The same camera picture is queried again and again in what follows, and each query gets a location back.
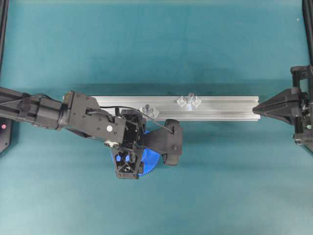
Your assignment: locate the opposite gripper body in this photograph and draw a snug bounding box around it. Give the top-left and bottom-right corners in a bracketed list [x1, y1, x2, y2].
[291, 65, 313, 147]

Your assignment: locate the opposite gripper finger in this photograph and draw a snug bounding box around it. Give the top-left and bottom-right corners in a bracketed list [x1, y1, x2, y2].
[252, 88, 302, 125]

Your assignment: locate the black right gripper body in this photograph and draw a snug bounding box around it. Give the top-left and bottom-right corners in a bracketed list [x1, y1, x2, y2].
[114, 109, 146, 180]

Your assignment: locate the large blue plastic gear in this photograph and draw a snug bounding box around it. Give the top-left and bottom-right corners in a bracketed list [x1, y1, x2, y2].
[110, 129, 161, 177]

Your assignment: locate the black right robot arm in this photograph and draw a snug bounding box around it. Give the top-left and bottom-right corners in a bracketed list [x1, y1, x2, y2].
[0, 66, 313, 179]

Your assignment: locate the steel shaft near arm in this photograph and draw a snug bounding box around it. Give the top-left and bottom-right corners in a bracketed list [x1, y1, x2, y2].
[139, 104, 159, 118]

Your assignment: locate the steel shaft with gear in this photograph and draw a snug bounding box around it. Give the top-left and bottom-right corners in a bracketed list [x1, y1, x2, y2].
[176, 93, 202, 111]

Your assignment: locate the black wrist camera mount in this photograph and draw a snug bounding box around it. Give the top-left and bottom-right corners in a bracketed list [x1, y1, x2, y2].
[140, 119, 183, 166]

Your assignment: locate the silver aluminium extrusion rail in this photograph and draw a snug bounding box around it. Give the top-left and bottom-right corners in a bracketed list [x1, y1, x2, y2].
[94, 95, 260, 121]

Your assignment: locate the black right frame post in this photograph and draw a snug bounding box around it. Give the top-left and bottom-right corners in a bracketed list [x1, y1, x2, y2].
[302, 0, 313, 66]

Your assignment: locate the black frame post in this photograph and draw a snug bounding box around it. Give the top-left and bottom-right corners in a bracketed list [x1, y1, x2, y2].
[0, 0, 10, 70]
[302, 0, 313, 66]

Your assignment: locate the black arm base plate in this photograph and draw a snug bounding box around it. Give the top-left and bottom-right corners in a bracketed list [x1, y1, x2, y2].
[0, 117, 12, 154]

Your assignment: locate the black left frame post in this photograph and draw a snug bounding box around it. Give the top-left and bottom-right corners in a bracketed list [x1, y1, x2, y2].
[0, 0, 10, 70]

